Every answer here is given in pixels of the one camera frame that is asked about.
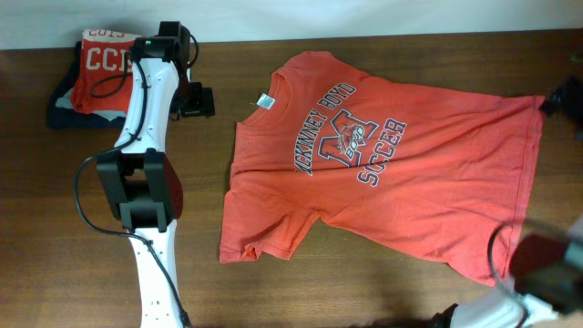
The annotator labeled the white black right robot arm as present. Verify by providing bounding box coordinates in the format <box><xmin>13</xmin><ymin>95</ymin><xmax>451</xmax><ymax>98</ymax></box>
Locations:
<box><xmin>421</xmin><ymin>77</ymin><xmax>582</xmax><ymax>327</ymax></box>

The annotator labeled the folded navy blue shirt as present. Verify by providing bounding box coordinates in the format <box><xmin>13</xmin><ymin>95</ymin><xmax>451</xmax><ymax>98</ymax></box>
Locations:
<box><xmin>46</xmin><ymin>41</ymin><xmax>125</xmax><ymax>130</ymax></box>

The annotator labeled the red McKinney Boyd t-shirt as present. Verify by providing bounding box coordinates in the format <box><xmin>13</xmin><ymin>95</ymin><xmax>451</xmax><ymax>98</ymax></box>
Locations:
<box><xmin>219</xmin><ymin>50</ymin><xmax>547</xmax><ymax>287</ymax></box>

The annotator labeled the folded light blue shirt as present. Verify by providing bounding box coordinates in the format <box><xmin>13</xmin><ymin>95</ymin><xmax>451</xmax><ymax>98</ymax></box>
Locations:
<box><xmin>53</xmin><ymin>88</ymin><xmax>130</xmax><ymax>124</ymax></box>

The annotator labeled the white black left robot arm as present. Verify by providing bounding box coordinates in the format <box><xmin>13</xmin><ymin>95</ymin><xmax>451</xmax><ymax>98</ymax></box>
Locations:
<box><xmin>96</xmin><ymin>21</ymin><xmax>215</xmax><ymax>328</ymax></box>

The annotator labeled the folded red soccer shirt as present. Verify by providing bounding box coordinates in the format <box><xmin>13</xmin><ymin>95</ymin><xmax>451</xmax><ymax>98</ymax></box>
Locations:
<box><xmin>73</xmin><ymin>29</ymin><xmax>138</xmax><ymax>101</ymax></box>

